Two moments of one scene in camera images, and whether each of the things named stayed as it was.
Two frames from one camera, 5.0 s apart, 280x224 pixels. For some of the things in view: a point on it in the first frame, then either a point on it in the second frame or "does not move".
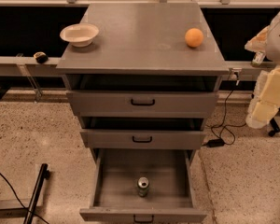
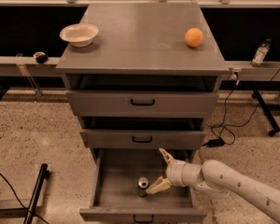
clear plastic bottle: (258, 58) does not move
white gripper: (279, 44) -> (175, 173)
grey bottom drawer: (115, 195) does not move
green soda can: (143, 184) does not move
